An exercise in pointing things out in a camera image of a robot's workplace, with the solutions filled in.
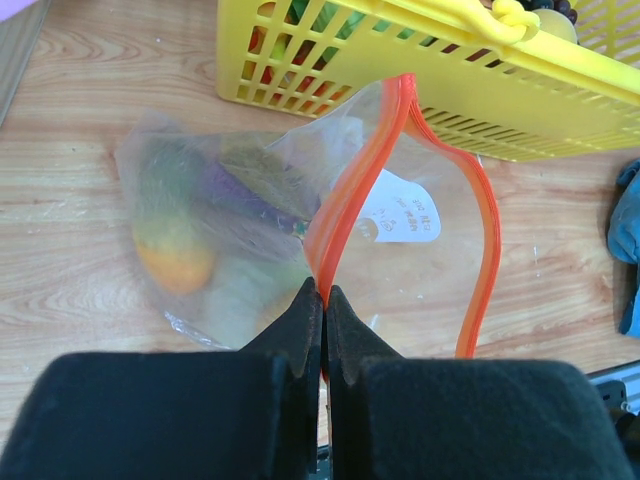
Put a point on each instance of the clear zip top bag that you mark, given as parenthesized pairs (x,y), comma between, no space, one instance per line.
(227,226)

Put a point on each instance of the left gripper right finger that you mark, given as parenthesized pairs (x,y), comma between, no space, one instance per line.
(394,417)

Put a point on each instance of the green orange mango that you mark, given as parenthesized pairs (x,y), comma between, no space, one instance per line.
(169,240)

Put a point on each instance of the yellow plastic basket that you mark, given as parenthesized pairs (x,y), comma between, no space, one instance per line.
(516,93)

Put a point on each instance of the green cabbage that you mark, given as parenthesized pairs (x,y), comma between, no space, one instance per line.
(246,296)

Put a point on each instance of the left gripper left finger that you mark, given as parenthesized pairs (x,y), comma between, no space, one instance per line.
(245,414)

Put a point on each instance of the purple sweet potato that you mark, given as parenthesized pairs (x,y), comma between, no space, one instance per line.
(220,190)

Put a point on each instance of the blue cloth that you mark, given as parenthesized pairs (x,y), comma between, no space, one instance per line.
(623,239)

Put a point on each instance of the dark grapes bunch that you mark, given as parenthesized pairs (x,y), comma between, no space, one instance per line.
(517,18)

